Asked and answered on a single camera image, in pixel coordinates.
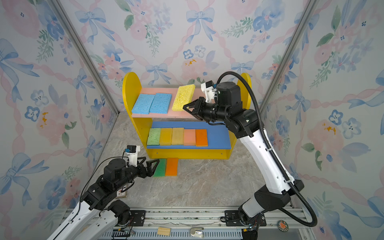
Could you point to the aluminium corner post right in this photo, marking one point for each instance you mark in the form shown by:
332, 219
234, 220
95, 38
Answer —
291, 47

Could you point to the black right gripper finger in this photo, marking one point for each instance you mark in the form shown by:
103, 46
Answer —
194, 104
195, 113

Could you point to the pink salmon sponge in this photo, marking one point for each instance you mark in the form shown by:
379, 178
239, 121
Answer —
189, 137

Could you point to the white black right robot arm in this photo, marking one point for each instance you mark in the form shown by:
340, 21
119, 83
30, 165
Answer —
279, 186

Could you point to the blue sponge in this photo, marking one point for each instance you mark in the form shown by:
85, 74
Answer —
160, 104
143, 104

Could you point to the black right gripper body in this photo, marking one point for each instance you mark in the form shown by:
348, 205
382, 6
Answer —
211, 113

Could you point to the bright yellow sponge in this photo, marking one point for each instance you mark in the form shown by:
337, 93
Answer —
166, 137

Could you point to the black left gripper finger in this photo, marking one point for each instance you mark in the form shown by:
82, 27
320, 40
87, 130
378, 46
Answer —
147, 172
152, 164

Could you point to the round red green sticker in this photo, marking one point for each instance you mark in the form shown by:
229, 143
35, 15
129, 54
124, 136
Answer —
283, 226

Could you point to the aluminium corner post left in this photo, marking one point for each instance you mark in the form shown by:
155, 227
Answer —
84, 55

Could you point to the dark green sponge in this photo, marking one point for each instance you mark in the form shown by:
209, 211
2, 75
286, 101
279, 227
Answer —
161, 169

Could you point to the pale yellow sponge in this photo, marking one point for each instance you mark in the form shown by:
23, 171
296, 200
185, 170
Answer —
177, 136

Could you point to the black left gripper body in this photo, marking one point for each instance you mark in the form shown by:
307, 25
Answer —
132, 173

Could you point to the small wooden block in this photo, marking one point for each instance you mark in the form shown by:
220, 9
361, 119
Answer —
164, 231

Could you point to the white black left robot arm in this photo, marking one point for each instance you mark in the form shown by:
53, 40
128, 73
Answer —
98, 209

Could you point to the orange sponge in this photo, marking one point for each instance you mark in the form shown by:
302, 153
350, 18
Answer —
201, 138
172, 167

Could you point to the yellow pink blue wooden shelf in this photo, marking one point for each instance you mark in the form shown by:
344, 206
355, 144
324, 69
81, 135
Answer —
221, 142

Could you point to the aluminium corner post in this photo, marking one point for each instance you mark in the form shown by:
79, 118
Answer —
84, 55
291, 47

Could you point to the light green sponge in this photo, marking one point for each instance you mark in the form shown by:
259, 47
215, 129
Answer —
154, 137

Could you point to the small printed card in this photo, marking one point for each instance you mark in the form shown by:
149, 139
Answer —
121, 193

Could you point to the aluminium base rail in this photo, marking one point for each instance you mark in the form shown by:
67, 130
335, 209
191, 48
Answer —
219, 223

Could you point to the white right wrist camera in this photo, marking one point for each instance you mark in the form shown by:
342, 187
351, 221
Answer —
210, 91

